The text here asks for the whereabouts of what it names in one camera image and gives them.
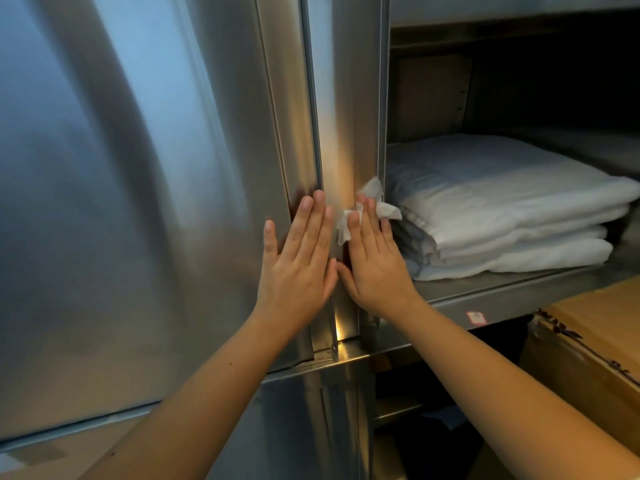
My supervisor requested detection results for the person's right hand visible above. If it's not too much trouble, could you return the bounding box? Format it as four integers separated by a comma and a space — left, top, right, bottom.
335, 194, 426, 323

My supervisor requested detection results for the person's left hand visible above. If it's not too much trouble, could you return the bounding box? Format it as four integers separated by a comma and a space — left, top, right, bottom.
252, 189, 339, 335

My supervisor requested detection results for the white wet wipe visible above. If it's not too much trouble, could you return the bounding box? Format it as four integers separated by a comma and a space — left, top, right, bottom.
335, 175, 403, 247

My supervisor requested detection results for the stainless steel cabinet door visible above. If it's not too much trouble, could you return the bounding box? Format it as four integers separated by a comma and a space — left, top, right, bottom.
0, 0, 326, 445
299, 0, 391, 343
209, 362, 371, 480

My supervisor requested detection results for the person's left forearm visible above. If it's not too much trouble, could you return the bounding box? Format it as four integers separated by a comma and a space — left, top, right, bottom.
79, 309, 301, 480

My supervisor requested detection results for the person's right forearm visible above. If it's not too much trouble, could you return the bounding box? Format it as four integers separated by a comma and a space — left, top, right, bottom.
395, 299, 640, 480

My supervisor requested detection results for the stack of white folded sheets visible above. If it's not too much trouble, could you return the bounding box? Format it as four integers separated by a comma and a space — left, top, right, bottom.
387, 133, 640, 283

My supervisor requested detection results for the brown taped cardboard box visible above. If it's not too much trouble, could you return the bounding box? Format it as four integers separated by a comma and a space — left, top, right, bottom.
519, 274, 640, 458

